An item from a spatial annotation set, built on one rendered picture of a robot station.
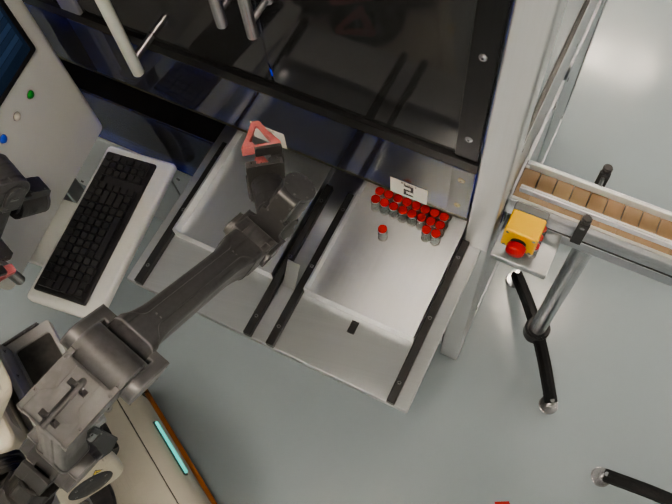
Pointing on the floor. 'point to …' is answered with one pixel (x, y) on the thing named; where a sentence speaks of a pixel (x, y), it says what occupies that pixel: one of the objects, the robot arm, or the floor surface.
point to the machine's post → (504, 142)
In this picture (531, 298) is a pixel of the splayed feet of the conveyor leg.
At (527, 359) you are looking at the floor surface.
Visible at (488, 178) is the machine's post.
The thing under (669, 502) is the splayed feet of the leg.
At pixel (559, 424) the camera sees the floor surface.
